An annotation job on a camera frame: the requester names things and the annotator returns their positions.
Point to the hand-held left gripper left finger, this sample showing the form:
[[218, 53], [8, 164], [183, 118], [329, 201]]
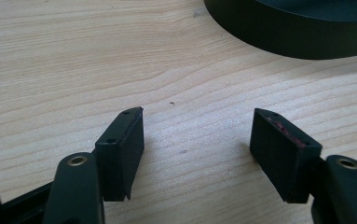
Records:
[[117, 161]]

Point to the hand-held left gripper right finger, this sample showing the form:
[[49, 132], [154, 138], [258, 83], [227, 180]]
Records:
[[286, 161]]

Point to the round black container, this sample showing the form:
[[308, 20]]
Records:
[[294, 28]]

